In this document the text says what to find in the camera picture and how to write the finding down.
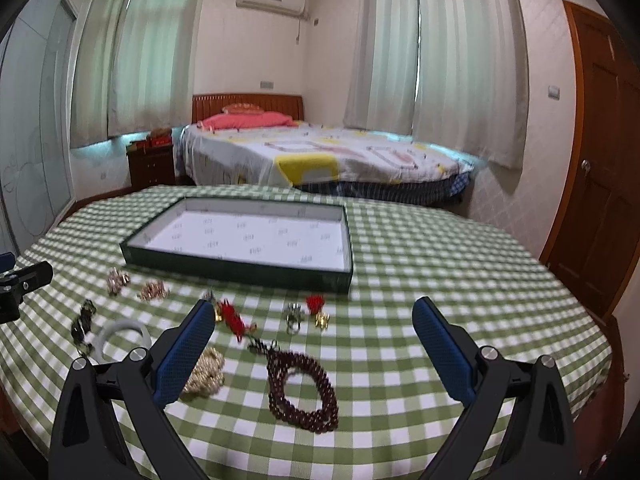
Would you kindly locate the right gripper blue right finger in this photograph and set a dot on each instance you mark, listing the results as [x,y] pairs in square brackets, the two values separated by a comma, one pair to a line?
[539,442]

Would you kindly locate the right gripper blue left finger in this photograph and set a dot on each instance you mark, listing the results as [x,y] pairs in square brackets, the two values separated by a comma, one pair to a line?
[86,440]

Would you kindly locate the dark carved bead pendant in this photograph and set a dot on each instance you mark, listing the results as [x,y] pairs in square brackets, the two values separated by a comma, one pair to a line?
[81,326]

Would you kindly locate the pale jade bangle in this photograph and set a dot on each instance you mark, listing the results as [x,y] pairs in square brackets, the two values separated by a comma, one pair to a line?
[123,330]

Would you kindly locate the rose gold pearl brooch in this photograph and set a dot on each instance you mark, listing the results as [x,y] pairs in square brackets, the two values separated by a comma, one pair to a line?
[115,281]

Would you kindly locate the rose gold flower brooch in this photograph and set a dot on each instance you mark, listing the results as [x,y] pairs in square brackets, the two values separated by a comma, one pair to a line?
[153,290]

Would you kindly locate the dark wooden nightstand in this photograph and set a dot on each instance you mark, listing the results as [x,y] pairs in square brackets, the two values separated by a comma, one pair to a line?
[151,166]

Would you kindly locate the brown wooden door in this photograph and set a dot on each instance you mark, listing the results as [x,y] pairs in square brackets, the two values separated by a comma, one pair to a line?
[593,246]

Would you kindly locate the green white checkered tablecloth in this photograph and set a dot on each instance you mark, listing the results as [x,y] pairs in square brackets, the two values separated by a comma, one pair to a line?
[393,412]

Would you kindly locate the red boxes on nightstand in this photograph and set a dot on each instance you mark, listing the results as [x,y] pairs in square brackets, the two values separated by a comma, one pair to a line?
[156,138]

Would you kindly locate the frosted glass wardrobe door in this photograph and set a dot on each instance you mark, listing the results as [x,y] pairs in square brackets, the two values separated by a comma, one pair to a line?
[35,179]

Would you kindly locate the red tassel gold charm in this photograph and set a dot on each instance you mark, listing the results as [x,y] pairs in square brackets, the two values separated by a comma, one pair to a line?
[315,305]

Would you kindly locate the left white curtain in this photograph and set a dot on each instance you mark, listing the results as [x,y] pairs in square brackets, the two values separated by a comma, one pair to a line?
[134,68]

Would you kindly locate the white curtain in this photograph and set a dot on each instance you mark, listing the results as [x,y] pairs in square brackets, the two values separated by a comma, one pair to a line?
[134,68]
[447,72]

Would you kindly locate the green tray white lining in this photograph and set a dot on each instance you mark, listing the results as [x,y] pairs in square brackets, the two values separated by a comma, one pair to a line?
[269,243]

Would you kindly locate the patterned small pillow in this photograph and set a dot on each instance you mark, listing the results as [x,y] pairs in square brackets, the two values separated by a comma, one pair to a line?
[243,109]

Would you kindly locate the pink pillow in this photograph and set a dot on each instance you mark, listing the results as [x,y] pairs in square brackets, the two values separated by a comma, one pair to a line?
[244,121]

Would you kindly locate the bed with patterned sheet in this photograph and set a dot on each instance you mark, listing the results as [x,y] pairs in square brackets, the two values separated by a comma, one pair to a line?
[321,160]

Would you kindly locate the wooden headboard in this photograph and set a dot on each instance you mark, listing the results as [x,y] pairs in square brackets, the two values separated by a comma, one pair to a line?
[210,104]

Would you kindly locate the right white curtain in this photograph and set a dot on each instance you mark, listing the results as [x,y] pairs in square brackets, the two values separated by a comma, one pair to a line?
[447,72]

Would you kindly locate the red cord gold lock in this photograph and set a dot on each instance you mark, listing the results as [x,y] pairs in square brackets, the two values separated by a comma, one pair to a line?
[226,314]

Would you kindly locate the silver ring ornament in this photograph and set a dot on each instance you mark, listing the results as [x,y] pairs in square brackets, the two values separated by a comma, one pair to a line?
[293,316]

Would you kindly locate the white wall switch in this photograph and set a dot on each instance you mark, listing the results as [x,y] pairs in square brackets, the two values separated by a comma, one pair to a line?
[554,93]

